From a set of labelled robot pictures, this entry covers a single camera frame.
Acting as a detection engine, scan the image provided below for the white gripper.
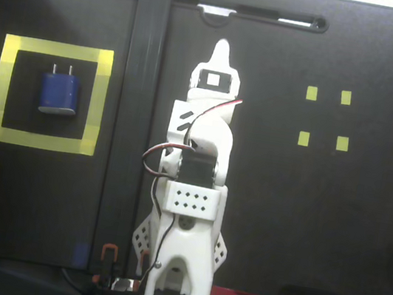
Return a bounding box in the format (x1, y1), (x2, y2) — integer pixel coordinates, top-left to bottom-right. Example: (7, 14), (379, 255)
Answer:
(186, 34), (248, 106)

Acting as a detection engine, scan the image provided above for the blue white charger plug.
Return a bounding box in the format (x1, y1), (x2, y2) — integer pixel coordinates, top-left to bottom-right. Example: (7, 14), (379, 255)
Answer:
(35, 61), (85, 119)

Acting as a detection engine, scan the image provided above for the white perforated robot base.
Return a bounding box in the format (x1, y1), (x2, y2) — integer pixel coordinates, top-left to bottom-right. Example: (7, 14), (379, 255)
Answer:
(126, 216), (233, 291)

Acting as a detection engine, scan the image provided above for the long black flat strip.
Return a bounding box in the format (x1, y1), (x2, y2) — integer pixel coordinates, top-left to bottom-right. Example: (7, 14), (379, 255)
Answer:
(89, 0), (174, 280)

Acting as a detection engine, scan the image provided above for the yellow tape square outline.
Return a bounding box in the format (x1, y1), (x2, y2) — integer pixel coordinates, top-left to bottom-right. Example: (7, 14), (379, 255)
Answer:
(0, 32), (116, 159)

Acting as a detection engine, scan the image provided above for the orange black spring clamp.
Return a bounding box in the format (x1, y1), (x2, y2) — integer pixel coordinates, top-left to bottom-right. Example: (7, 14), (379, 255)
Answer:
(95, 241), (120, 288)
(137, 249), (153, 279)

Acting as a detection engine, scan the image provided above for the blue tape piece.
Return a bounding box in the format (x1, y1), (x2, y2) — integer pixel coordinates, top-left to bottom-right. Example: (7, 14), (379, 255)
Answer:
(71, 240), (90, 270)

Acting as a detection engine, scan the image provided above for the red white wrist servo cable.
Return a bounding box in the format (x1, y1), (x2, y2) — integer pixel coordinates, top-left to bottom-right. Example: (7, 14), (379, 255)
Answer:
(183, 92), (245, 155)

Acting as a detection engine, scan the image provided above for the red black arm servo cable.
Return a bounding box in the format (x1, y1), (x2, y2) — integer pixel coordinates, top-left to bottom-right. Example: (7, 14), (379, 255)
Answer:
(123, 138), (194, 287)

